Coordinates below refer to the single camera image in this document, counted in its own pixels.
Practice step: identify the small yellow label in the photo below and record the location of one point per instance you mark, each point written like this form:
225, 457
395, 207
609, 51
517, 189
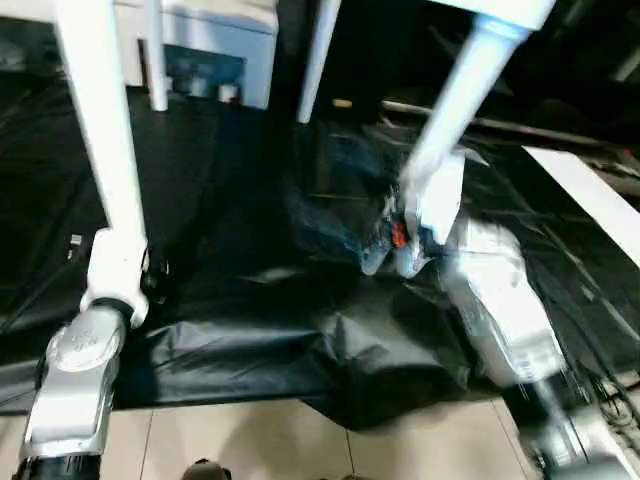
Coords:
342, 103

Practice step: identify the dark robot left foot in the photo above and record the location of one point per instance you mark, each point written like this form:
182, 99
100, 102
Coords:
207, 471

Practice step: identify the silver metal rail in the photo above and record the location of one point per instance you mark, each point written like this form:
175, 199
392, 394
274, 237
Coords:
500, 125

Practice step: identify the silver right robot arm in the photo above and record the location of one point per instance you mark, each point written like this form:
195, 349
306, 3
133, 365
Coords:
495, 300

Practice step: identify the white glass-door cabinet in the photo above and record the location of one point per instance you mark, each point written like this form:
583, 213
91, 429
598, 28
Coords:
255, 60

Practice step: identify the black work mat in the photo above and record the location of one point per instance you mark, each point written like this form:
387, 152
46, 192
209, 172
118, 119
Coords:
250, 300

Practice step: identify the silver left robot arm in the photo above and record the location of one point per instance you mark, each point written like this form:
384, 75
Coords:
75, 390

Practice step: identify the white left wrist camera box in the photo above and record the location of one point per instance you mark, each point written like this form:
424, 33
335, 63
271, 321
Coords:
115, 275

